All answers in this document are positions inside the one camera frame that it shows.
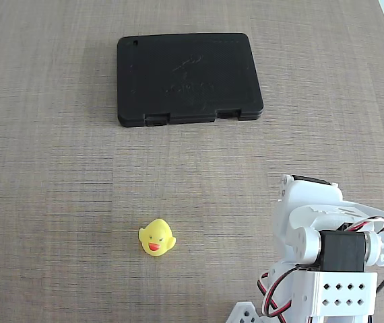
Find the yellow rubber duck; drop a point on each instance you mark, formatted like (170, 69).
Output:
(156, 235)

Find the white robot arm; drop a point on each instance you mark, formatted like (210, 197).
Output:
(299, 242)

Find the black plastic case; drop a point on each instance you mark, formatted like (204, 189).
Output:
(188, 77)

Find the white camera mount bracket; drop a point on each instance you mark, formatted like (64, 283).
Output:
(357, 210)

